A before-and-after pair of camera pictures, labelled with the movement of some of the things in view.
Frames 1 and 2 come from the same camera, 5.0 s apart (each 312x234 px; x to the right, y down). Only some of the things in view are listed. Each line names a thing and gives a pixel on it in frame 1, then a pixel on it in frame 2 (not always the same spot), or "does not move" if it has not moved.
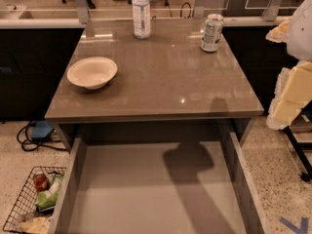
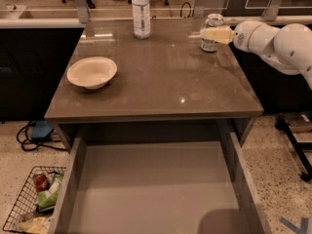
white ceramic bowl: [92, 72] does not move
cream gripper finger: [293, 89] → [252, 36]
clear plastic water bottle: [140, 3] does not move
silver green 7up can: [213, 30] does not move
